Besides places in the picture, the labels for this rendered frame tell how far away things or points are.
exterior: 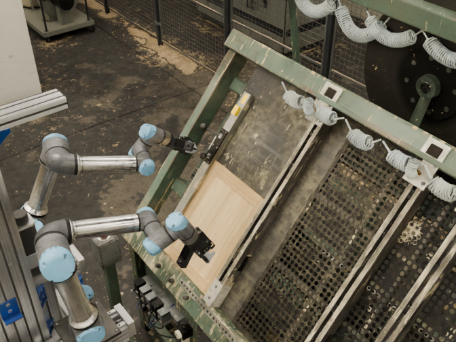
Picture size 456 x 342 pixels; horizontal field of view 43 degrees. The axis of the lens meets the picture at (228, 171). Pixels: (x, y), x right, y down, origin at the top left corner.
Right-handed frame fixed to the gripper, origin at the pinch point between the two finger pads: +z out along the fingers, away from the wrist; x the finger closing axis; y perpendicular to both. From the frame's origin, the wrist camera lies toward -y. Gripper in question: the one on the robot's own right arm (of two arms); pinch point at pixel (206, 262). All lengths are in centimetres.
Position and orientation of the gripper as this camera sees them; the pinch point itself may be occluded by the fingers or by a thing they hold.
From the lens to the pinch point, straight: 246.6
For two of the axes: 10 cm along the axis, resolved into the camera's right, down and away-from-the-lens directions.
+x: -6.1, -4.8, 6.3
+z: 3.7, 5.4, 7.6
